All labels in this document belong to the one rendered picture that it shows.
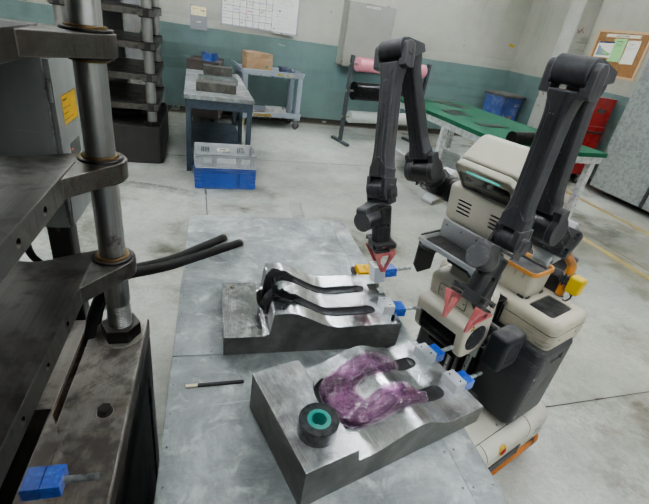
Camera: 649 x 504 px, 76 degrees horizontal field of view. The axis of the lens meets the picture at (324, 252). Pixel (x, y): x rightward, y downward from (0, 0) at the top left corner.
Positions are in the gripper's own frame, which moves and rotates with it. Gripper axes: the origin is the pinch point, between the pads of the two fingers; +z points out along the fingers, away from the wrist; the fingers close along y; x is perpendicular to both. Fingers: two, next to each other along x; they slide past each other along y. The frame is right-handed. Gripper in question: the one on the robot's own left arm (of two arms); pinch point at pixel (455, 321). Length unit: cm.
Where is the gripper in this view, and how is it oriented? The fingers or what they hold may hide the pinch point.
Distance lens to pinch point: 112.9
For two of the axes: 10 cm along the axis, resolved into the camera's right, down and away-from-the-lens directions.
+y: 5.7, 4.6, -6.8
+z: -4.9, 8.6, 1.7
